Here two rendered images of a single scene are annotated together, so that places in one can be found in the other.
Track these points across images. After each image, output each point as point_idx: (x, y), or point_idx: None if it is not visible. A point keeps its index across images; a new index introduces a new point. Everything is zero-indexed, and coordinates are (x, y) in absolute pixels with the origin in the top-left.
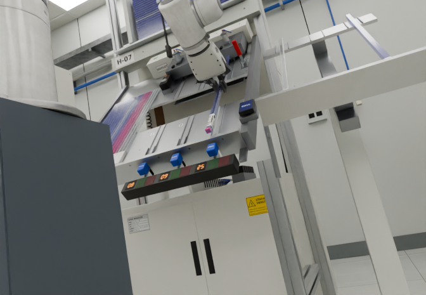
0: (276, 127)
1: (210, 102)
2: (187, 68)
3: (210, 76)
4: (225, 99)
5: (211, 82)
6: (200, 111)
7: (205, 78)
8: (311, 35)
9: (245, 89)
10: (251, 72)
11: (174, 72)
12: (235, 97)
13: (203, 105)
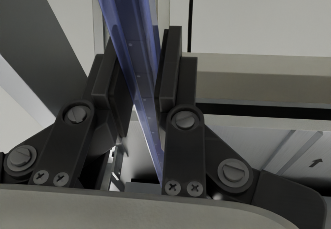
0: (190, 20)
1: (294, 96)
2: (330, 219)
3: (117, 220)
4: (256, 89)
5: (171, 137)
6: (329, 84)
7: (195, 225)
8: None
9: (202, 95)
10: (30, 109)
11: None
12: (229, 86)
13: (316, 96)
